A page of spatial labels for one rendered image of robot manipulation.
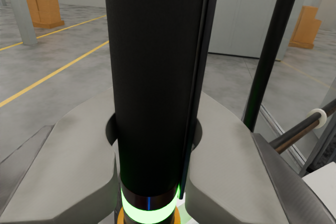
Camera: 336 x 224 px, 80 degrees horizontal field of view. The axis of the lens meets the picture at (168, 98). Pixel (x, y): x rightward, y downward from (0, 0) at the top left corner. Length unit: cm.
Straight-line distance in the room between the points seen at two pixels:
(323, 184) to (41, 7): 839
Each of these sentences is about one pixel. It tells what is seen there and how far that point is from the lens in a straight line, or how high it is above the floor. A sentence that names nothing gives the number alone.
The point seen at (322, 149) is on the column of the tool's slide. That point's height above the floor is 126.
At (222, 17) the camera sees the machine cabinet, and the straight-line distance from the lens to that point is 562.
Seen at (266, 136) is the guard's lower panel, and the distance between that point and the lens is 147.
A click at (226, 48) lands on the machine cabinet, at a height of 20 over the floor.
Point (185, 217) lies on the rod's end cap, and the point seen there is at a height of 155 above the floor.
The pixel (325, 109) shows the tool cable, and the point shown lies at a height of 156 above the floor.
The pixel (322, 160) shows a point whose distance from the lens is 87.
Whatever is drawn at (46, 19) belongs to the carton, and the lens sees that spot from 846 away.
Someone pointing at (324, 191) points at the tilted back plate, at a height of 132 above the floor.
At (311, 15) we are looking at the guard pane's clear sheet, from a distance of 126.
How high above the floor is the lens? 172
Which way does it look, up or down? 31 degrees down
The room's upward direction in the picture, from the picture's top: 4 degrees clockwise
